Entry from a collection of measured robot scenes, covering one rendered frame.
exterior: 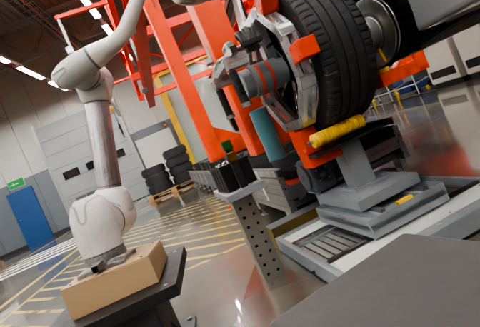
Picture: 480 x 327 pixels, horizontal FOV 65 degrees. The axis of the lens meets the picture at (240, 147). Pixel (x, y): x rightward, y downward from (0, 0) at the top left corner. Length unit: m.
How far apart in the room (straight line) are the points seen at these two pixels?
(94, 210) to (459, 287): 1.20
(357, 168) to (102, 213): 1.08
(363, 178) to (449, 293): 1.19
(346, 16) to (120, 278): 1.25
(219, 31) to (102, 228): 1.21
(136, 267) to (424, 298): 1.00
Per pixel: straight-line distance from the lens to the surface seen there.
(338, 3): 1.56
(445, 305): 0.60
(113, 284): 1.43
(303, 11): 1.50
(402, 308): 0.61
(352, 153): 1.74
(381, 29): 1.85
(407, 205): 1.60
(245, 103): 1.45
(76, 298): 1.48
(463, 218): 1.56
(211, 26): 2.14
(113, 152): 1.70
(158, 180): 9.99
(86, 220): 1.49
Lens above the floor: 0.65
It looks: 1 degrees down
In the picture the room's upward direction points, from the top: 23 degrees counter-clockwise
